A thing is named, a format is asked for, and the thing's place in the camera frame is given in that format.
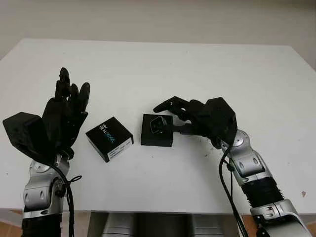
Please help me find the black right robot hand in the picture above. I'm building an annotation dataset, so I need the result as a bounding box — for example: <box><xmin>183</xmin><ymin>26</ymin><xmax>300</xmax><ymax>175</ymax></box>
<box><xmin>153</xmin><ymin>96</ymin><xmax>213</xmax><ymax>141</ymax></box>

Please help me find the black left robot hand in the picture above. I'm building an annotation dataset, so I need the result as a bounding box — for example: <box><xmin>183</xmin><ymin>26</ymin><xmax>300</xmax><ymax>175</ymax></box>
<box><xmin>41</xmin><ymin>67</ymin><xmax>91</xmax><ymax>155</ymax></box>

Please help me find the small silver depth camera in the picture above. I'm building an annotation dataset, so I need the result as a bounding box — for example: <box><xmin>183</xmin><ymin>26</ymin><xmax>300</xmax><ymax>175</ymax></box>
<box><xmin>149</xmin><ymin>116</ymin><xmax>165</xmax><ymax>134</ymax></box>

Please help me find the black RealSense box lid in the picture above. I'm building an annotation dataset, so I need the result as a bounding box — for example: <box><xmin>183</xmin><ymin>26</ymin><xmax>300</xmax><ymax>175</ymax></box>
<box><xmin>85</xmin><ymin>116</ymin><xmax>134</xmax><ymax>163</ymax></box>

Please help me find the black box base with foam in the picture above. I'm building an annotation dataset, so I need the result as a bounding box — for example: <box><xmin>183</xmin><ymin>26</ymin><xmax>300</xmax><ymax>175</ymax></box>
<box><xmin>140</xmin><ymin>113</ymin><xmax>174</xmax><ymax>148</ymax></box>

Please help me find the grey and black robot torso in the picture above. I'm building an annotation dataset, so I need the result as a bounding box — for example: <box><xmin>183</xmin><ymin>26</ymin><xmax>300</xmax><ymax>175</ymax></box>
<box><xmin>102</xmin><ymin>213</ymin><xmax>245</xmax><ymax>237</ymax></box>

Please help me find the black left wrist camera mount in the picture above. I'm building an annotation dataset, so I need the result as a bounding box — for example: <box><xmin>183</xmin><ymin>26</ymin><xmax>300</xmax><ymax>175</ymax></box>
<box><xmin>2</xmin><ymin>112</ymin><xmax>54</xmax><ymax>166</ymax></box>

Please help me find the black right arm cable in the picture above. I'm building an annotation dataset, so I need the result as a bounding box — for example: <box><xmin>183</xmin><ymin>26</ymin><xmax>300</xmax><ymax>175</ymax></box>
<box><xmin>218</xmin><ymin>145</ymin><xmax>247</xmax><ymax>237</ymax></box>

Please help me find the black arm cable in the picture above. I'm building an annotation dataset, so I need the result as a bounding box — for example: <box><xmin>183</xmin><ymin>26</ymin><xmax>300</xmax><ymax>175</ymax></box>
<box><xmin>49</xmin><ymin>162</ymin><xmax>82</xmax><ymax>237</ymax></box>
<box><xmin>218</xmin><ymin>145</ymin><xmax>247</xmax><ymax>237</ymax></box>

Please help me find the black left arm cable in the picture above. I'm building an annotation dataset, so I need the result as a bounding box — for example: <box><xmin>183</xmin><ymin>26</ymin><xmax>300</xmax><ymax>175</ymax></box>
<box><xmin>49</xmin><ymin>162</ymin><xmax>82</xmax><ymax>237</ymax></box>

